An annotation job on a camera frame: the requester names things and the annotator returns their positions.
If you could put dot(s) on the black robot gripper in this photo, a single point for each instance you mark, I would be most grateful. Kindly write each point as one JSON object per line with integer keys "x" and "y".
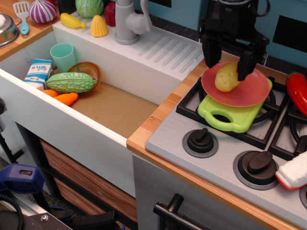
{"x": 231, "y": 24}

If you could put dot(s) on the yellow toy potato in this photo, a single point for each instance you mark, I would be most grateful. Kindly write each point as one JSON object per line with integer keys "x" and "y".
{"x": 227, "y": 77}

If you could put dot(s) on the pink plastic plate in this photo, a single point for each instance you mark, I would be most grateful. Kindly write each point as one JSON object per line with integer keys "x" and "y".
{"x": 252, "y": 91}

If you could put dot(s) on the green toy cutting board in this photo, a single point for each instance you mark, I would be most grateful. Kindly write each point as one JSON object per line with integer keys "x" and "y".
{"x": 227, "y": 118}

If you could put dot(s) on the red toy chili pepper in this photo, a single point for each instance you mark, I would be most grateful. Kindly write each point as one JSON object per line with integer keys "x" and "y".
{"x": 296, "y": 84}

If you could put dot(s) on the black stove burner grate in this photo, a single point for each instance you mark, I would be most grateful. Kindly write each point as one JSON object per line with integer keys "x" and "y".
{"x": 265, "y": 127}

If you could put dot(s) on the black left stove knob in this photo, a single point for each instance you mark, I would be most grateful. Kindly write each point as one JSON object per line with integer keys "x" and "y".
{"x": 200, "y": 143}

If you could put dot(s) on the black stove knob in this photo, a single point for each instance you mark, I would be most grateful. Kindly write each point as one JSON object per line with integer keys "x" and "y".
{"x": 200, "y": 143}
{"x": 256, "y": 169}

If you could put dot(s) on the black right burner grate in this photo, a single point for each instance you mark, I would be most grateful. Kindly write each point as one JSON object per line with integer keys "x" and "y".
{"x": 290, "y": 139}

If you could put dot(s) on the white toy sink basin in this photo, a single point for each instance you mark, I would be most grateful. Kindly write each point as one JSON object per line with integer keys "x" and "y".
{"x": 95, "y": 129}

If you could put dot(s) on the grey toy faucet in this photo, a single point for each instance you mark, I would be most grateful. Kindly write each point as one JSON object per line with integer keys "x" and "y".
{"x": 129, "y": 24}

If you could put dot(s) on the black middle stove knob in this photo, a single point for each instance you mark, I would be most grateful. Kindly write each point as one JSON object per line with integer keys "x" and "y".
{"x": 256, "y": 169}

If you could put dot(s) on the red toy bell pepper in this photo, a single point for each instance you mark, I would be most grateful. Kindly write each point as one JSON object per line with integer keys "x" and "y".
{"x": 110, "y": 14}

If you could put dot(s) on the white red toy bottle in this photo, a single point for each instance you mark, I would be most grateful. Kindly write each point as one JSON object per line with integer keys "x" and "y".
{"x": 293, "y": 174}

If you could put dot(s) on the yellow toy corn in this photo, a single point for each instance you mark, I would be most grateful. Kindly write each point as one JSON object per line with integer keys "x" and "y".
{"x": 98, "y": 26}

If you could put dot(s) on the brown translucent bowl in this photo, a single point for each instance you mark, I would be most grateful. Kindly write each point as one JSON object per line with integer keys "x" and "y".
{"x": 91, "y": 69}

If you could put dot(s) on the green toy cabbage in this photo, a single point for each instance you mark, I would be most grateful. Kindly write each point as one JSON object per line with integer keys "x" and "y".
{"x": 89, "y": 8}

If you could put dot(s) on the grey right stove knob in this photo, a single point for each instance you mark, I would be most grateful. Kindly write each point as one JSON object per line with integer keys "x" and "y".
{"x": 303, "y": 195}

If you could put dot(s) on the green toy bitter gourd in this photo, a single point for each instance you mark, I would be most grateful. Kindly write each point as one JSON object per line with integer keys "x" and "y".
{"x": 71, "y": 82}

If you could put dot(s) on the teal plastic cup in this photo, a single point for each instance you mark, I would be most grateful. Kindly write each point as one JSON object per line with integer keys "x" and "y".
{"x": 63, "y": 55}

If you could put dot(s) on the orange toy carrot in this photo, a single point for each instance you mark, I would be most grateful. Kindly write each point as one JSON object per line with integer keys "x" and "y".
{"x": 50, "y": 92}
{"x": 67, "y": 98}

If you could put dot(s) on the yellow toy banana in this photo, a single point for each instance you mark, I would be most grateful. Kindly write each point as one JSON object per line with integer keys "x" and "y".
{"x": 71, "y": 21}

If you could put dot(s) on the orange toy carrot behind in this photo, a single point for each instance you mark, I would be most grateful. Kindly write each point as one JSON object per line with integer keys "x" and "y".
{"x": 50, "y": 92}

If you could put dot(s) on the toy milk carton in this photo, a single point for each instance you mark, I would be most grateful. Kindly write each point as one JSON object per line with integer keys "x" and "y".
{"x": 39, "y": 72}

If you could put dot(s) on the purple white toy onion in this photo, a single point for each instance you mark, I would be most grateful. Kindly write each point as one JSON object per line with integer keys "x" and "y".
{"x": 42, "y": 11}

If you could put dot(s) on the white blue toy spatula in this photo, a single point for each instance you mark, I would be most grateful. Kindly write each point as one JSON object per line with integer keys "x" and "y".
{"x": 21, "y": 10}

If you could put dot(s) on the silver metal toy pot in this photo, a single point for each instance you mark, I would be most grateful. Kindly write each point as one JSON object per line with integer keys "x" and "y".
{"x": 8, "y": 30}

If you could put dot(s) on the blue clamp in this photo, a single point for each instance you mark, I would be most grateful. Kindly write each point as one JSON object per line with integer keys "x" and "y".
{"x": 21, "y": 179}

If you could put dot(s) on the black oven door handle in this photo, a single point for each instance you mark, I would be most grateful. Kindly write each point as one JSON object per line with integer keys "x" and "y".
{"x": 171, "y": 219}

